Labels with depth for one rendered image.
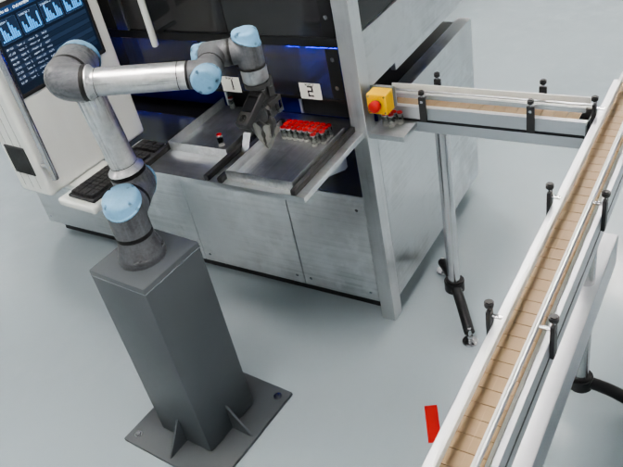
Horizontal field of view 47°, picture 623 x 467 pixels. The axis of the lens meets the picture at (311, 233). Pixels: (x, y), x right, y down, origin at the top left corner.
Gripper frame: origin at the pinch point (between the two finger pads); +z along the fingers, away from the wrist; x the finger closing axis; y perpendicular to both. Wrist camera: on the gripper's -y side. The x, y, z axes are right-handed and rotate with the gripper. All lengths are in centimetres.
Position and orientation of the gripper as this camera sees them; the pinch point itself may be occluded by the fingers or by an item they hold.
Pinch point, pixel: (267, 145)
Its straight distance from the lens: 214.3
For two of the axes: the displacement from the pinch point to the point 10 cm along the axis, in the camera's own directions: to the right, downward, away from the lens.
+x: -8.5, -1.7, 5.0
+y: 4.9, -5.8, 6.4
